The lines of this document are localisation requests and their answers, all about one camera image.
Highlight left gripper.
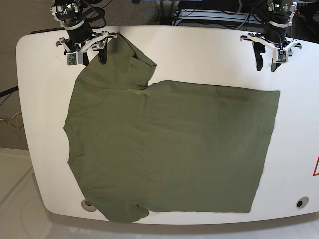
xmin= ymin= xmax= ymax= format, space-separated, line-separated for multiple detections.
xmin=240 ymin=25 xmax=302 ymax=72

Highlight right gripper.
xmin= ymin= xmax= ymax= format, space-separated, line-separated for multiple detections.
xmin=56 ymin=21 xmax=117 ymax=66

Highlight olive green T-shirt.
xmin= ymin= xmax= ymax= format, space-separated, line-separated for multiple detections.
xmin=64 ymin=35 xmax=280 ymax=223

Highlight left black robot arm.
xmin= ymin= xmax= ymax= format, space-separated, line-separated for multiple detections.
xmin=240 ymin=0 xmax=302 ymax=72

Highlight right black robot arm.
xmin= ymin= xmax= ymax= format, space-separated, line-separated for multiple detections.
xmin=50 ymin=0 xmax=116 ymax=66

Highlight black bar behind table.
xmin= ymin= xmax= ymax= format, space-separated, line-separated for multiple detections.
xmin=30 ymin=28 xmax=63 ymax=34

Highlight red triangle warning sticker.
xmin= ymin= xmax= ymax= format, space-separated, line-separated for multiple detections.
xmin=313 ymin=157 xmax=319 ymax=176

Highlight left table grommet hole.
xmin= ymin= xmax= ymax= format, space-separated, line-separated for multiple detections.
xmin=81 ymin=199 xmax=97 ymax=212

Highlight table grommet hole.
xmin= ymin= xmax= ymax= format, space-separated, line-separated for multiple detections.
xmin=81 ymin=199 xmax=97 ymax=212
xmin=296 ymin=196 xmax=309 ymax=209

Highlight right table grommet hole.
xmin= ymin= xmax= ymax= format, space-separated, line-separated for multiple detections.
xmin=296 ymin=196 xmax=309 ymax=209

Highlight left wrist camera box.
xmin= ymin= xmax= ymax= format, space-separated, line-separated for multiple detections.
xmin=276 ymin=49 xmax=289 ymax=64

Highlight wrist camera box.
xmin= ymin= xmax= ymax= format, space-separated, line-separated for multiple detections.
xmin=66 ymin=51 xmax=84 ymax=66
xmin=276 ymin=49 xmax=289 ymax=64

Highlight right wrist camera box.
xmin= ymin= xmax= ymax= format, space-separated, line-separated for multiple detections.
xmin=66 ymin=51 xmax=84 ymax=66

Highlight aluminium frame rack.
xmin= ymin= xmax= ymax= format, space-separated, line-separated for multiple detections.
xmin=156 ymin=0 xmax=300 ymax=38

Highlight yellow floor cable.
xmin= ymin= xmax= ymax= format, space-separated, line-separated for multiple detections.
xmin=0 ymin=112 xmax=23 ymax=131

